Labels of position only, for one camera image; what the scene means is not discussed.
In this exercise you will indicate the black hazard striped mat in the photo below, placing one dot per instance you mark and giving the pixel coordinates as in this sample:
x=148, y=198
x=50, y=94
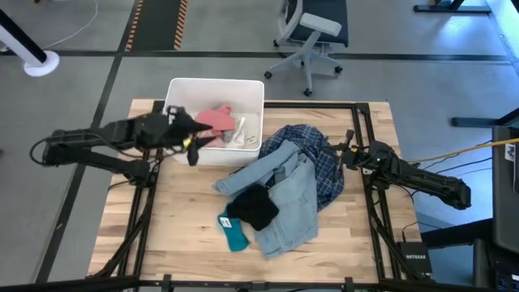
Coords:
x=156, y=24

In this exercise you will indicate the coral pink garment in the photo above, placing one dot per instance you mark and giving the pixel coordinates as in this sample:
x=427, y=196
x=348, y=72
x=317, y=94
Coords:
x=217, y=118

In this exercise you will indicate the white plastic bin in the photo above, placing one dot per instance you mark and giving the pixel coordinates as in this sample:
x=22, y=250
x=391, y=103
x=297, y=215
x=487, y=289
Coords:
x=215, y=91

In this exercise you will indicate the white fan base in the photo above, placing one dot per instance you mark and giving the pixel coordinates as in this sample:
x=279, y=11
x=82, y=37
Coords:
x=38, y=65

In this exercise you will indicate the black desk base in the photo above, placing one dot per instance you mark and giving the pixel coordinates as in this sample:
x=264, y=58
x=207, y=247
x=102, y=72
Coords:
x=450, y=8

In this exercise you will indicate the black desk frame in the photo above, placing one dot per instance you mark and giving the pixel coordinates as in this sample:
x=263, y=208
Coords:
x=446, y=237

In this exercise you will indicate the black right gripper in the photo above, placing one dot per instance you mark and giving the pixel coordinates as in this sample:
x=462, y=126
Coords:
x=353, y=157

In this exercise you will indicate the blue plaid shirt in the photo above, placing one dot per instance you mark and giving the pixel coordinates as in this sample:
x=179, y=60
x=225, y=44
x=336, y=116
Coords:
x=324, y=170

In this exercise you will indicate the black garment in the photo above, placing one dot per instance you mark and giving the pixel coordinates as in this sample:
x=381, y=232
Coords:
x=253, y=207

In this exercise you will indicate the black desk leg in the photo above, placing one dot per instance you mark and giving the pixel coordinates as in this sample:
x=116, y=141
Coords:
x=482, y=121

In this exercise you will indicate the black metal table frame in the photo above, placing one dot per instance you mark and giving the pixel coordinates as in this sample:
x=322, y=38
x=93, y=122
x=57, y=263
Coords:
x=211, y=285

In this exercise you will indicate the teal knit sock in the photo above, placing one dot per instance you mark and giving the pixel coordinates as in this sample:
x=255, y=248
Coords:
x=235, y=239

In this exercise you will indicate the light pink ribbed garment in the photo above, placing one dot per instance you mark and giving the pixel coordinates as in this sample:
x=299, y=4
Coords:
x=214, y=140

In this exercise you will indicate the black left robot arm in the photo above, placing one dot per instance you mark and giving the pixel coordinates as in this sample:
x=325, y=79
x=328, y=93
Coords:
x=101, y=134

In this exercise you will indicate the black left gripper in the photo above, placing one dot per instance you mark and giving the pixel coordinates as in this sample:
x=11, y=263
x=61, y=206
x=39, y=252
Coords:
x=176, y=130

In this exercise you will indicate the light blue denim jeans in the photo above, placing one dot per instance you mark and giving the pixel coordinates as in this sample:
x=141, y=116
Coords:
x=296, y=203

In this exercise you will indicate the black network switch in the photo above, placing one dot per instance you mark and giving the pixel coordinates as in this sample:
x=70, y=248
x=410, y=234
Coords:
x=414, y=257

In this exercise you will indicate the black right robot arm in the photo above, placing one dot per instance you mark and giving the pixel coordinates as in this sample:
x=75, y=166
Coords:
x=425, y=180

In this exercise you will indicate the white garment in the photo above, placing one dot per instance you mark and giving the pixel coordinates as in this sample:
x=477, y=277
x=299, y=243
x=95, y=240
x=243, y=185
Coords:
x=240, y=134

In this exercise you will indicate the white black office chair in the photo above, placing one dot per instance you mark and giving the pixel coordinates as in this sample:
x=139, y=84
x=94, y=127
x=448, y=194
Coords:
x=312, y=24

